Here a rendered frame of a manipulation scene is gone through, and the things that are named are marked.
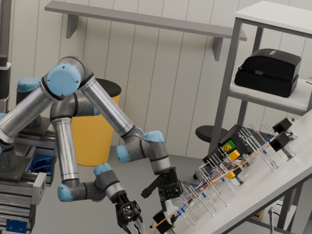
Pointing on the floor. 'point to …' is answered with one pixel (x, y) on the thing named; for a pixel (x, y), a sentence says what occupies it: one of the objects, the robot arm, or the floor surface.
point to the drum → (94, 132)
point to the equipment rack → (257, 18)
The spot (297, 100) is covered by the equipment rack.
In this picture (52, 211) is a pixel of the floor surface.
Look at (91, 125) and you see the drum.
